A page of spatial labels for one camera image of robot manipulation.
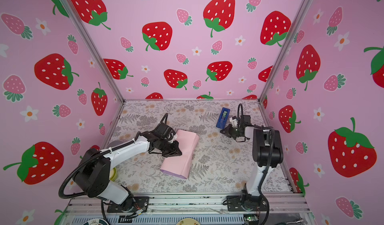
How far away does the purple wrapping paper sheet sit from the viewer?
79cm

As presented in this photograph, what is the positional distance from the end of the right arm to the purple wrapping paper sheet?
208mm

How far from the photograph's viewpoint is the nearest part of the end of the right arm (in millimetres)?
796

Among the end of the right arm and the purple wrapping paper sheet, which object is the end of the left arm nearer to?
the purple wrapping paper sheet

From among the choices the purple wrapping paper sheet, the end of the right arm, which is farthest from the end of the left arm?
the end of the right arm
